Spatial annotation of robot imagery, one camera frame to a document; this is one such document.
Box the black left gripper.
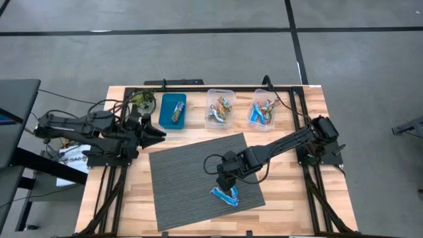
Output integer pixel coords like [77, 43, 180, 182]
[124, 106, 167, 159]

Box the grey chair base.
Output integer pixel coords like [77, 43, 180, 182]
[391, 115, 423, 139]

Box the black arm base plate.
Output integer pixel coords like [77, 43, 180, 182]
[297, 140, 344, 166]
[86, 150, 139, 167]

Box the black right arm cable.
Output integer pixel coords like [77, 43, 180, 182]
[203, 153, 270, 185]

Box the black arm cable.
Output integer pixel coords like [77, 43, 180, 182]
[86, 98, 135, 117]
[203, 153, 270, 185]

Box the grey desk top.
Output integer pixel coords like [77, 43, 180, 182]
[0, 78, 42, 169]

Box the clear plastic bin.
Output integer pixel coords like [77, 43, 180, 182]
[247, 88, 282, 132]
[204, 88, 237, 130]

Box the small green artificial plant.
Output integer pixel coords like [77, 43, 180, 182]
[132, 89, 157, 116]

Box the grey ribbed mat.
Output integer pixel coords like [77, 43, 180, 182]
[148, 132, 266, 232]

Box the black aluminium table frame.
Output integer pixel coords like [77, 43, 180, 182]
[75, 85, 360, 238]

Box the black floor cable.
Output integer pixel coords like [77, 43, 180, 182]
[38, 88, 106, 106]

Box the white printed paper sheet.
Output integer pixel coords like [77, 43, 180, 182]
[56, 144, 92, 188]

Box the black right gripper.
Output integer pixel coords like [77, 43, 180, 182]
[215, 160, 241, 193]

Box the black bar-shaped device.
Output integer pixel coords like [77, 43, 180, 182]
[143, 78, 205, 87]

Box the black desk beam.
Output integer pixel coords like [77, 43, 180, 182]
[9, 147, 89, 184]

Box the black rig cable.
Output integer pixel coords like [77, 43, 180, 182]
[262, 75, 313, 120]

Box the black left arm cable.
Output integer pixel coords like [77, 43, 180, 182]
[86, 98, 135, 117]

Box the blue plastic bin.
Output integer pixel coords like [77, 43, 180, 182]
[158, 93, 188, 130]

